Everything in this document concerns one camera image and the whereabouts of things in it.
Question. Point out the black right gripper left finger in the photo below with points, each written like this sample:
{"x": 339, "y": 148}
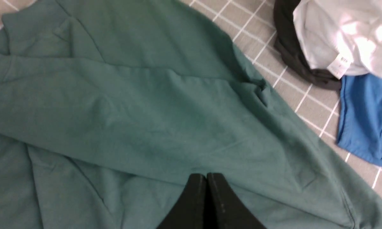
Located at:
{"x": 188, "y": 211}

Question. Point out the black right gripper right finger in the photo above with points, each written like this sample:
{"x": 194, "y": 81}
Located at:
{"x": 224, "y": 208}

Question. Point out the green long-sleeved shirt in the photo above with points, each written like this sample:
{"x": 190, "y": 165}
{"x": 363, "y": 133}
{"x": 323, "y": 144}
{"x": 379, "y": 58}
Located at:
{"x": 49, "y": 180}

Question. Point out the blue shirt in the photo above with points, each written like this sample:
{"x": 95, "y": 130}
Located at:
{"x": 360, "y": 123}

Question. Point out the black garment under white shirt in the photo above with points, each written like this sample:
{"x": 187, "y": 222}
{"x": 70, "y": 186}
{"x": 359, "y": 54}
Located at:
{"x": 288, "y": 45}

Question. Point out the white shirt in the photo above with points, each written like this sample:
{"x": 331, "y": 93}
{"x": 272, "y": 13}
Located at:
{"x": 341, "y": 36}

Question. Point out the grey checked tablecloth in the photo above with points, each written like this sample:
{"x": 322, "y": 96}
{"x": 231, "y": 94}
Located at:
{"x": 273, "y": 63}

